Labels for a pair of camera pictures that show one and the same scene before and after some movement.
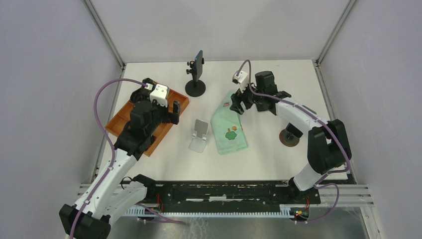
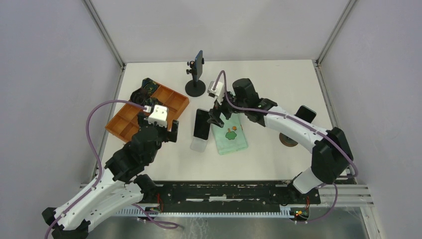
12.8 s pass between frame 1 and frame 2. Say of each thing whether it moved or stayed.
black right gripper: moved
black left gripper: moved
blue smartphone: stayed
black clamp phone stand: stayed
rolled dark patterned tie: stayed
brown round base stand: stayed
